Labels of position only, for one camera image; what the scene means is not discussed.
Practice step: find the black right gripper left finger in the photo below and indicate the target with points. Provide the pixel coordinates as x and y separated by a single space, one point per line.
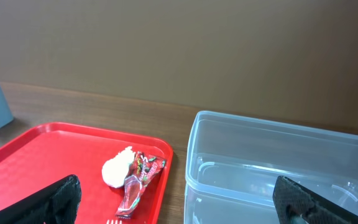
57 203

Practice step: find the red plastic tray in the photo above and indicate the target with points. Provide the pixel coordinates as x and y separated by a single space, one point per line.
49 152

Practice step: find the clear plastic bin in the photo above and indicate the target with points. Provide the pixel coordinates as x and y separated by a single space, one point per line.
233 162

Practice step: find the crumpled white napkin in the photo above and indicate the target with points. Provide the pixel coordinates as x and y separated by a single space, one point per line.
115 170

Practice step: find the white plastic fork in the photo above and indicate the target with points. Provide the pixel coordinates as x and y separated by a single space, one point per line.
116 221

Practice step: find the red snack wrapper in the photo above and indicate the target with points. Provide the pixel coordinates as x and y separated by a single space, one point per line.
143 169

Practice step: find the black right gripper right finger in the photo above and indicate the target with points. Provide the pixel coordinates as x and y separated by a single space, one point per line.
295 203

